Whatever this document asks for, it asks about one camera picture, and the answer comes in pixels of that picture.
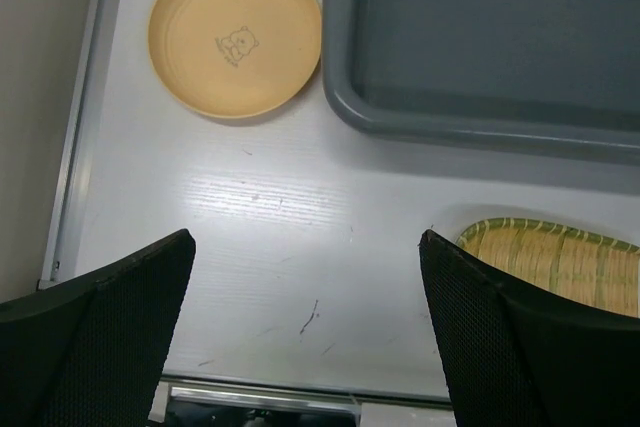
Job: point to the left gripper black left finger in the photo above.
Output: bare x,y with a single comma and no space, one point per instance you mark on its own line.
90,351

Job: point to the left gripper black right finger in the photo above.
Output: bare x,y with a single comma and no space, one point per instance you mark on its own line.
514,354

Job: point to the yellow bear plate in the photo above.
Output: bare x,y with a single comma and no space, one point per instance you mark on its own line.
234,59

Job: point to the grey plastic bin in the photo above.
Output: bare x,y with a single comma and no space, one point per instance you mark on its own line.
554,77

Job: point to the woven bamboo tray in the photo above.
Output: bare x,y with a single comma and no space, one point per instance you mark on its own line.
582,266

